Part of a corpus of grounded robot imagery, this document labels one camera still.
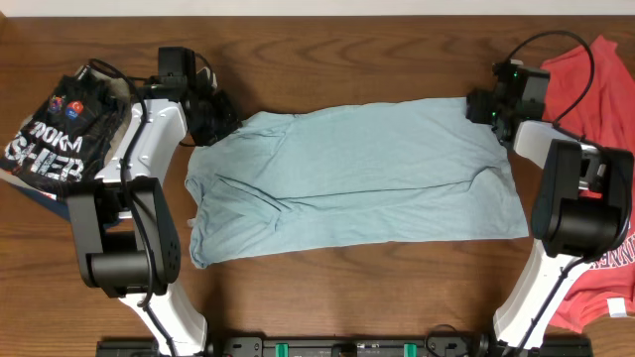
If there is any light blue t-shirt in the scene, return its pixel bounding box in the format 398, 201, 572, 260
186, 97, 528, 269

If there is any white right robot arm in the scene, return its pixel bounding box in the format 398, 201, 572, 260
466, 89, 634, 356

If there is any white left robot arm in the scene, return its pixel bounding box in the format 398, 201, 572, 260
66, 85, 240, 356

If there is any beige folded garment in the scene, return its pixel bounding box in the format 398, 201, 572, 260
0, 64, 145, 189

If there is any black printed folded shirt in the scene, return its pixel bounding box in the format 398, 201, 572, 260
0, 73, 128, 199

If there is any navy folded garment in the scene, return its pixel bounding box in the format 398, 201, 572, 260
12, 184, 70, 222

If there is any red printed t-shirt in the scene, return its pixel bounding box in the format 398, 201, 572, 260
540, 34, 635, 334

